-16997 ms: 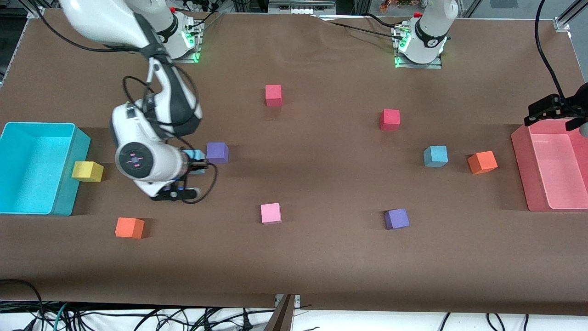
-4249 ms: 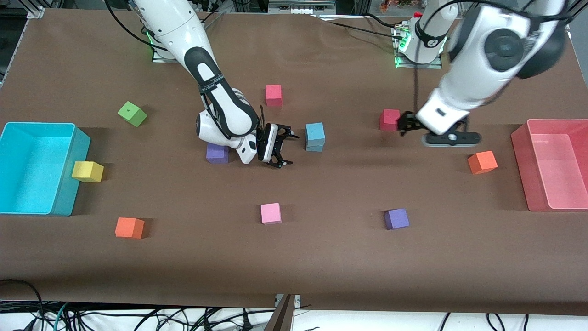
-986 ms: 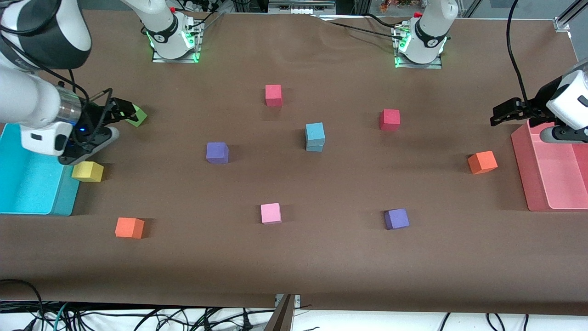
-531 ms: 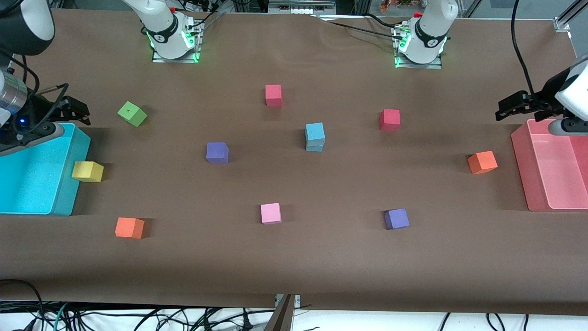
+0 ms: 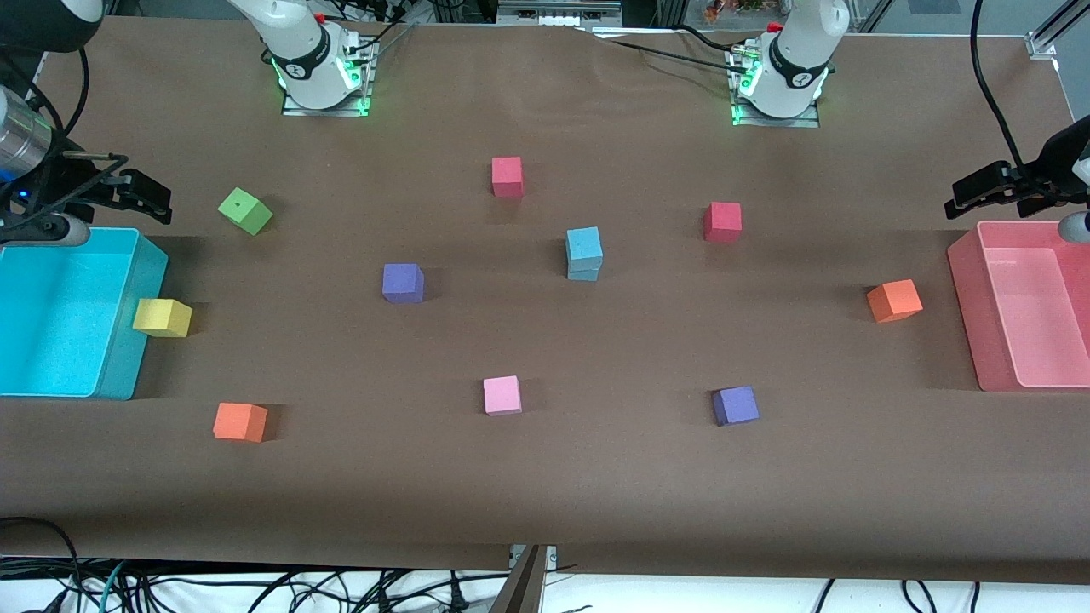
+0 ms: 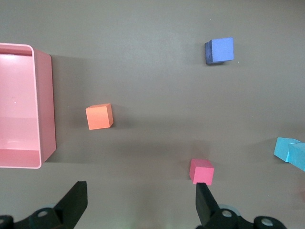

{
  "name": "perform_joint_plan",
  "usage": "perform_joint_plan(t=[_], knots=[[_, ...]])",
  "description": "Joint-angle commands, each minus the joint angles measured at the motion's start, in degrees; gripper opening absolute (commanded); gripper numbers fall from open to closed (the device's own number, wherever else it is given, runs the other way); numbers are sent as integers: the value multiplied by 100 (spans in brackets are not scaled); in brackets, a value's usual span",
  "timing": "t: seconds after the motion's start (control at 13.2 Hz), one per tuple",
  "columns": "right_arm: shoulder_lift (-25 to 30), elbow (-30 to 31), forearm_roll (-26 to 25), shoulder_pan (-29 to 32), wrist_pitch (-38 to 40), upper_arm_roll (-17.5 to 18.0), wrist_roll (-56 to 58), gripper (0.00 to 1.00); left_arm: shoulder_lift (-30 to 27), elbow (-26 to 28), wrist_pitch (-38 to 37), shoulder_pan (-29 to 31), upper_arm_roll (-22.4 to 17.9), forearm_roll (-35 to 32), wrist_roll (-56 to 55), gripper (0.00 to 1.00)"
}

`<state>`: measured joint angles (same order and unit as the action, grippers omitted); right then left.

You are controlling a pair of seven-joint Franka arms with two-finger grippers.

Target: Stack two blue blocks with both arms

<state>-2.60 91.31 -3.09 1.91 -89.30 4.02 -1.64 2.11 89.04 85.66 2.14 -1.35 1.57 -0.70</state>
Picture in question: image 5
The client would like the cyan plastic bin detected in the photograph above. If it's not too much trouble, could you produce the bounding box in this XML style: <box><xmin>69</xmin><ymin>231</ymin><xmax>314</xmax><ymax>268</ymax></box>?
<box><xmin>0</xmin><ymin>226</ymin><xmax>169</xmax><ymax>401</ymax></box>

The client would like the black cable across table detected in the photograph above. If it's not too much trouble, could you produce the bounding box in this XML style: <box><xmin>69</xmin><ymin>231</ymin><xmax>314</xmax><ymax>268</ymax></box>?
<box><xmin>588</xmin><ymin>32</ymin><xmax>750</xmax><ymax>73</ymax></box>
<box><xmin>677</xmin><ymin>24</ymin><xmax>746</xmax><ymax>54</ymax></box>

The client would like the brown table cover sheet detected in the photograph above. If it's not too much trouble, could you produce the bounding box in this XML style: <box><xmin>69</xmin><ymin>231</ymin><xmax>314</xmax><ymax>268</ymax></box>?
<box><xmin>0</xmin><ymin>15</ymin><xmax>1090</xmax><ymax>584</ymax></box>

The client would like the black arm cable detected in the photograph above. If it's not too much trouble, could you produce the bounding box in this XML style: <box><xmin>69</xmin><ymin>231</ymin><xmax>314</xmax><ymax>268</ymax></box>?
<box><xmin>971</xmin><ymin>0</ymin><xmax>1027</xmax><ymax>171</ymax></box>
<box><xmin>51</xmin><ymin>47</ymin><xmax>91</xmax><ymax>163</ymax></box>

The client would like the teal floor cable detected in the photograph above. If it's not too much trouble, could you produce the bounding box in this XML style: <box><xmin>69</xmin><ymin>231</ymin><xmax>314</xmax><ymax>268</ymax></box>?
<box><xmin>98</xmin><ymin>560</ymin><xmax>129</xmax><ymax>613</ymax></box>

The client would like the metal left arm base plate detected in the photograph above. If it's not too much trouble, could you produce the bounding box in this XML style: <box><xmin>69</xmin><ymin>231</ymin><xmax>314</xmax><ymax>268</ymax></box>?
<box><xmin>731</xmin><ymin>43</ymin><xmax>821</xmax><ymax>129</ymax></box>

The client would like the black base connector cable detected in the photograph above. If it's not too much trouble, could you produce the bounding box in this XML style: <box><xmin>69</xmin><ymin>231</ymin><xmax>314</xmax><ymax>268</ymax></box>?
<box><xmin>345</xmin><ymin>21</ymin><xmax>418</xmax><ymax>54</ymax></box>

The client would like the orange foam block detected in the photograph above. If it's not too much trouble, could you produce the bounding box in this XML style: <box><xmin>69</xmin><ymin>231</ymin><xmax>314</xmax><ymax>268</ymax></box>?
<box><xmin>213</xmin><ymin>403</ymin><xmax>269</xmax><ymax>444</ymax></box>
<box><xmin>866</xmin><ymin>279</ymin><xmax>924</xmax><ymax>324</ymax></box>

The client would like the red foam block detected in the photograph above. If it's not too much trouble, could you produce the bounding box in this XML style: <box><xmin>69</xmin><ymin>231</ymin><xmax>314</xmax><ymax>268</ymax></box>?
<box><xmin>703</xmin><ymin>202</ymin><xmax>743</xmax><ymax>243</ymax></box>
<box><xmin>491</xmin><ymin>156</ymin><xmax>525</xmax><ymax>198</ymax></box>

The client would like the green foam block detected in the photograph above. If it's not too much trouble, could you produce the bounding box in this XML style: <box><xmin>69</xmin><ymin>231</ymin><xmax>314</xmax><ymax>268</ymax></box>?
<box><xmin>218</xmin><ymin>187</ymin><xmax>274</xmax><ymax>237</ymax></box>

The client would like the grey device box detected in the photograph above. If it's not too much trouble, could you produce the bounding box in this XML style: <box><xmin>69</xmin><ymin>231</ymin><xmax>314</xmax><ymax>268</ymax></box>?
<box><xmin>498</xmin><ymin>0</ymin><xmax>622</xmax><ymax>26</ymax></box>

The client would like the pink plastic bin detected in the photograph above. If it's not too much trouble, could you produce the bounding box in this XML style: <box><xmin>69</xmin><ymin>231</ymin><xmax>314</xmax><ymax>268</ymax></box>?
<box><xmin>947</xmin><ymin>220</ymin><xmax>1090</xmax><ymax>393</ymax></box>

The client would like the black looped floor cable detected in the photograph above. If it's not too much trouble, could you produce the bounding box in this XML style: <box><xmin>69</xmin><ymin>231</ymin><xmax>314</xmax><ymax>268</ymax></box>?
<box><xmin>0</xmin><ymin>515</ymin><xmax>83</xmax><ymax>613</ymax></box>

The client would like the purple foam block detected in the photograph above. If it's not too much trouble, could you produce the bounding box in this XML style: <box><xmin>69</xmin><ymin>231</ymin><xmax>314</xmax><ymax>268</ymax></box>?
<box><xmin>711</xmin><ymin>386</ymin><xmax>760</xmax><ymax>427</ymax></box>
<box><xmin>381</xmin><ymin>263</ymin><xmax>425</xmax><ymax>305</ymax></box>

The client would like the yellow foam block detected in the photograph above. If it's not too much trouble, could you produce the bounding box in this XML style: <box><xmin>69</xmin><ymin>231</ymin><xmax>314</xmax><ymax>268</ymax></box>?
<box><xmin>132</xmin><ymin>298</ymin><xmax>193</xmax><ymax>338</ymax></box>

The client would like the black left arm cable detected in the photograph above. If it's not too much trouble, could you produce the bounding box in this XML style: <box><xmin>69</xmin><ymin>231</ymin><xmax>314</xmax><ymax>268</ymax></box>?
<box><xmin>971</xmin><ymin>0</ymin><xmax>1027</xmax><ymax>171</ymax></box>

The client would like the pink foam block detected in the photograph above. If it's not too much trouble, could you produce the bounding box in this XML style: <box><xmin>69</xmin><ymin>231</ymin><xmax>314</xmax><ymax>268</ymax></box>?
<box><xmin>483</xmin><ymin>375</ymin><xmax>523</xmax><ymax>416</ymax></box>

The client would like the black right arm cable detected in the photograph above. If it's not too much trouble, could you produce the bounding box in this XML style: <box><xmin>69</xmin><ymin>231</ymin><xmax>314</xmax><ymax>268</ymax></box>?
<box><xmin>51</xmin><ymin>47</ymin><xmax>91</xmax><ymax>163</ymax></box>

